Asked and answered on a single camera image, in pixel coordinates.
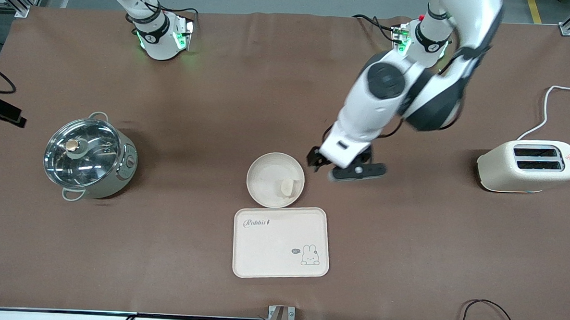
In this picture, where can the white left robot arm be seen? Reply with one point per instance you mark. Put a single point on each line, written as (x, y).
(389, 83)

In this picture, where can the cream two-slot toaster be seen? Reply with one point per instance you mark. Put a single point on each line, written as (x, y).
(505, 172)

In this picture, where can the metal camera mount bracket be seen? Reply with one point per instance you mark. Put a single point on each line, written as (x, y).
(280, 318)

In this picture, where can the small pale bun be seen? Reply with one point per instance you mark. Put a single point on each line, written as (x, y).
(288, 187)

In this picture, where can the round beige plate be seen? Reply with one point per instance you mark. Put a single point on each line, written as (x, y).
(267, 181)

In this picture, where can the brown table cover mat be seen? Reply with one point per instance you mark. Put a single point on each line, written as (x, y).
(220, 104)

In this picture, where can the glass pot lid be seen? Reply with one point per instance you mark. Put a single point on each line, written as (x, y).
(83, 156)

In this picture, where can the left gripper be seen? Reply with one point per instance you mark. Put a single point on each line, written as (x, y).
(314, 158)

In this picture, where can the beige rabbit print tray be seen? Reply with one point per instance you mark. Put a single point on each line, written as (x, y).
(276, 248)

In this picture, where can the pale green electric pot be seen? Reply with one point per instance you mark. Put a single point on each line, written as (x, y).
(120, 177)

